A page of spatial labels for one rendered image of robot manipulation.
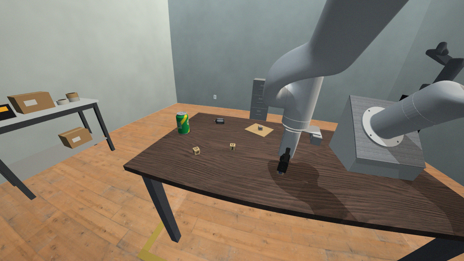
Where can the green drink can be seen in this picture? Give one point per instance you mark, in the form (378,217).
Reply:
(182,122)

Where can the tan square mat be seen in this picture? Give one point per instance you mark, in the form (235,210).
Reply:
(254,129)

